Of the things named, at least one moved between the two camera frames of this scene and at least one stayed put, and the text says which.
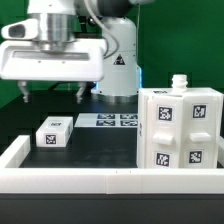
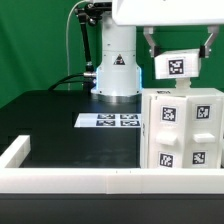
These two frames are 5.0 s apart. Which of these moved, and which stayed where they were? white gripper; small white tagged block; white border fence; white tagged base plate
Moved: small white tagged block; white gripper
Stayed: white border fence; white tagged base plate
